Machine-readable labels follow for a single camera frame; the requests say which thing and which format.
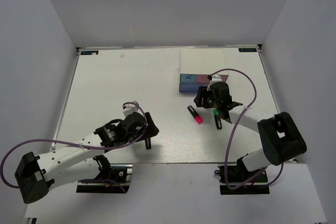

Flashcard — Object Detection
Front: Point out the right corner label sticker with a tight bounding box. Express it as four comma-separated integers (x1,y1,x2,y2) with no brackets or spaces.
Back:
238,48,258,52

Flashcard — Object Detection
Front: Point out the small light blue drawer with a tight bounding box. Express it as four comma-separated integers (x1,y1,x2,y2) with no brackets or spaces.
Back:
180,73,197,83

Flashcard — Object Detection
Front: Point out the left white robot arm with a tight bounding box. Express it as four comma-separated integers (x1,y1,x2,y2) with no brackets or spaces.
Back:
15,112,159,204

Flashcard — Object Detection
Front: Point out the green cap highlighter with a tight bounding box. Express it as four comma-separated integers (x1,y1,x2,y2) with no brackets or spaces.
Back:
213,109,223,130

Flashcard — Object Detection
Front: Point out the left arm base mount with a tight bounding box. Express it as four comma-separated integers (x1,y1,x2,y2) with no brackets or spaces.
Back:
76,164,133,194

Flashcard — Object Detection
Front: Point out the pink drawer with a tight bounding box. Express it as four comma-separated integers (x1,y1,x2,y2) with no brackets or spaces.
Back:
195,74,228,84

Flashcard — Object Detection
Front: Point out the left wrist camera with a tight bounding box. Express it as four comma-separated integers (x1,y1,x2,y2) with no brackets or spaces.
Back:
122,101,139,118

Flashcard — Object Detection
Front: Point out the orange cap highlighter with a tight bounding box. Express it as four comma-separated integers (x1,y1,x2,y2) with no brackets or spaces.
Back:
145,136,152,150

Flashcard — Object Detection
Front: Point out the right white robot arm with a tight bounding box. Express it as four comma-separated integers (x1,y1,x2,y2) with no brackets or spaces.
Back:
194,82,307,187

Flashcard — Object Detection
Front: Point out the wide blue bottom drawer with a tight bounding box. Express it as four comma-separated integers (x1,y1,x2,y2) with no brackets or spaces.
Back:
179,83,202,93

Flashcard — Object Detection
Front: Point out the left corner label sticker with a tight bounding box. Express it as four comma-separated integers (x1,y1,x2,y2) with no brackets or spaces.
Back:
80,50,99,56

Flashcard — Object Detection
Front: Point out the corner label sticker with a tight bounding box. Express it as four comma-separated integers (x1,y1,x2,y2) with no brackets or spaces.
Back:
238,48,258,52
80,50,99,56

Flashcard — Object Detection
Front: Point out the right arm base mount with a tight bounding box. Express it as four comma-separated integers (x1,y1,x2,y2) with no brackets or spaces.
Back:
214,164,270,195

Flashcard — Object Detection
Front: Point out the pink cap highlighter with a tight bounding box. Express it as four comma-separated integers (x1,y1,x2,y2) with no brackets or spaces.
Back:
187,105,203,124

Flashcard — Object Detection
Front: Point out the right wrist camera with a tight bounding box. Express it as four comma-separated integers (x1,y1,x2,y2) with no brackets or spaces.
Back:
207,74,223,91

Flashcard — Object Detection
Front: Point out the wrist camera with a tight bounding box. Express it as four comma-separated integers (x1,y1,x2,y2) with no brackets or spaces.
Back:
122,101,139,118
207,74,223,91

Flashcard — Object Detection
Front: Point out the white drawer organizer box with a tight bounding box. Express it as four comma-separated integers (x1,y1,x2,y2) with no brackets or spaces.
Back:
180,48,226,86

